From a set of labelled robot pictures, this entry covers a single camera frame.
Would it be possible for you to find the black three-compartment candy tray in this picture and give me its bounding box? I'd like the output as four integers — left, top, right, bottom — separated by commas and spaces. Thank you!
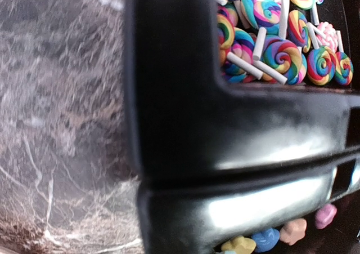
124, 0, 359, 253

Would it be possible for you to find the pile of star candies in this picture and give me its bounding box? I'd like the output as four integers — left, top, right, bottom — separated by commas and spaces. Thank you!
219, 204, 338, 253

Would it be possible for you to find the pile of swirl lollipops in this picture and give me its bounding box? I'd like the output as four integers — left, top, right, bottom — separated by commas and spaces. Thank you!
216, 0, 354, 86

